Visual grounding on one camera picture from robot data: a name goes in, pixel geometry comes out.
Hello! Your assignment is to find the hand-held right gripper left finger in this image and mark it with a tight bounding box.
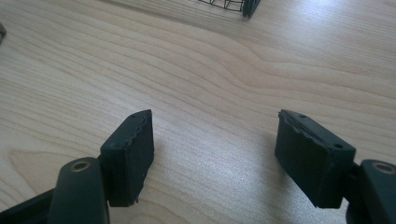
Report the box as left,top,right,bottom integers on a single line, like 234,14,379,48
99,108,155,208

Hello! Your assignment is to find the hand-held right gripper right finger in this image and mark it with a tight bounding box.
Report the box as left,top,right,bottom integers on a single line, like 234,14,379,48
274,108,357,209

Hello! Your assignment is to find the black wire mesh basket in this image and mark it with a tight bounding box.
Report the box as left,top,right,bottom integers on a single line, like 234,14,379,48
197,0,262,19

